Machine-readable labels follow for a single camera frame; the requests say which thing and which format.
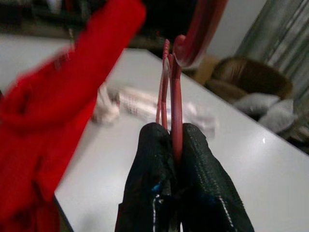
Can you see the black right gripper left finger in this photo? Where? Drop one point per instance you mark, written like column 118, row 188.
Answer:
column 152, row 169

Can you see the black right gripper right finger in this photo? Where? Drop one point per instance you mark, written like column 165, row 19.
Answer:
column 205, row 188

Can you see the red plastic hanger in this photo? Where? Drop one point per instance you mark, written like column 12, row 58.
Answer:
column 175, row 108
column 205, row 29

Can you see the white printed garment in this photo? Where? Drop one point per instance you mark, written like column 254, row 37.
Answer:
column 108, row 108

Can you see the grey pillow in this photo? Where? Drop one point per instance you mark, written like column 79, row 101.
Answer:
column 256, row 104
column 280, row 116

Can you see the red garment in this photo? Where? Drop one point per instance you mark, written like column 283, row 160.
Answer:
column 60, row 96

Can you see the brown basket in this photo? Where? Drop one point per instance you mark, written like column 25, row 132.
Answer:
column 253, row 72

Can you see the grey striped curtain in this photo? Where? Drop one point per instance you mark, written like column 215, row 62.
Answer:
column 277, row 29

